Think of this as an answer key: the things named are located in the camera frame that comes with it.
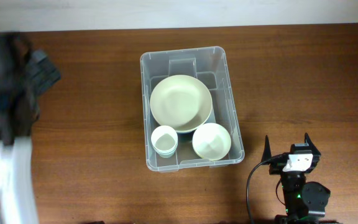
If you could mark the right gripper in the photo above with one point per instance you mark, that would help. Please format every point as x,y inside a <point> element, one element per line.
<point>276,165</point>

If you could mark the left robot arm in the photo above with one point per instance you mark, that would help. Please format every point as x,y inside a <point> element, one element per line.
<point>25,74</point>

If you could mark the clear plastic storage bin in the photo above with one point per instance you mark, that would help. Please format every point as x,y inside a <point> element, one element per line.
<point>209,65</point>

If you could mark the teal green cup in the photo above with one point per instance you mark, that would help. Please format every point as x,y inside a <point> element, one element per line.
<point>165,154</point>

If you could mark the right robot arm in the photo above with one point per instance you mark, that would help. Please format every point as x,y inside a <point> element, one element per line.
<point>304,201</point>

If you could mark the white bowl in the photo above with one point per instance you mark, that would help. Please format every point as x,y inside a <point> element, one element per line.
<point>211,141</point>

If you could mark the cream cup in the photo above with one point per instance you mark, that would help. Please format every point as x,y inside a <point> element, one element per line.
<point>164,139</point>

